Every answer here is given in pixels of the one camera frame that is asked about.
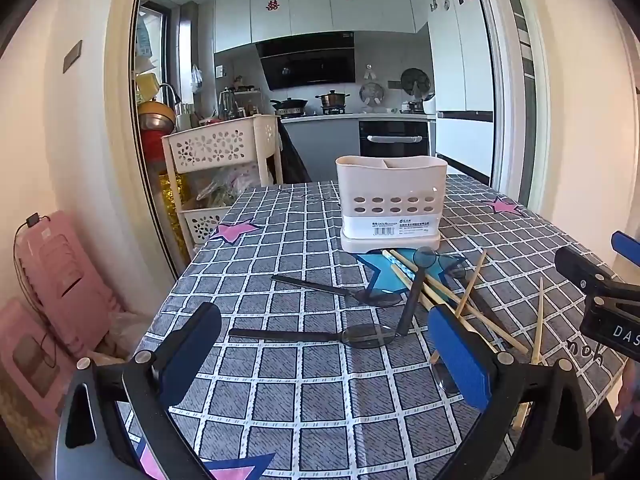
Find grey wall switch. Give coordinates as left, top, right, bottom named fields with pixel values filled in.
left=63, top=40, right=84, bottom=73

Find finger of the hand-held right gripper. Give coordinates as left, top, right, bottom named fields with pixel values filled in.
left=611, top=230, right=640, bottom=262
left=554, top=246, right=640, bottom=306

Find black cable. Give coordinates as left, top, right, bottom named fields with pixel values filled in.
left=12, top=214, right=58, bottom=371

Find dark translucent plastic spoon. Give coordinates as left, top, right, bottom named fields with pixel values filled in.
left=432, top=360, right=463, bottom=396
left=440, top=260, right=506, bottom=331
left=396, top=246, right=440, bottom=337
left=271, top=274, right=403, bottom=308
left=229, top=324, right=396, bottom=348

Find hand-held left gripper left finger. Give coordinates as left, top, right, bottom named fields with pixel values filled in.
left=55, top=301, right=223, bottom=480

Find white refrigerator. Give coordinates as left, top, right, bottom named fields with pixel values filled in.
left=426, top=0, right=497, bottom=177

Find white perforated storage cart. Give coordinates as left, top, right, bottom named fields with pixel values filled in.
left=161, top=114, right=284, bottom=261

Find white perforated utensil holder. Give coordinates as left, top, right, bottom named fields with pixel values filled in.
left=335, top=156, right=442, bottom=253

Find white upper kitchen cabinets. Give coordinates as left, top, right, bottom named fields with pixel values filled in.
left=213, top=0, right=417, bottom=54

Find black built-in oven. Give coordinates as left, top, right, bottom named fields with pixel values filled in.
left=358, top=120, right=431, bottom=159

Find pink folding stool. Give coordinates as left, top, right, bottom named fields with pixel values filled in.
left=14, top=210, right=128, bottom=358
left=0, top=297, right=78, bottom=423

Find steel cooking pot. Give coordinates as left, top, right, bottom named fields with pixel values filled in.
left=315, top=90, right=349, bottom=109

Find black range hood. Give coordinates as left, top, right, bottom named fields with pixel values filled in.
left=256, top=31, right=357, bottom=92

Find grey checkered star tablecloth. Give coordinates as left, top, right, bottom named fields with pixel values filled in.
left=112, top=174, right=631, bottom=480

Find gold foil bag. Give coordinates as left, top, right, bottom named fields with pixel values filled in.
left=159, top=170, right=192, bottom=253

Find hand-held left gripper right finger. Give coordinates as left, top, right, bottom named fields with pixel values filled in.
left=427, top=305, right=593, bottom=480

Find plain wooden chopstick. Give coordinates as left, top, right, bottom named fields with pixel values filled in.
left=512, top=276, right=546, bottom=431
left=390, top=265, right=499, bottom=354
left=430, top=250, right=488, bottom=364
left=390, top=249, right=529, bottom=355

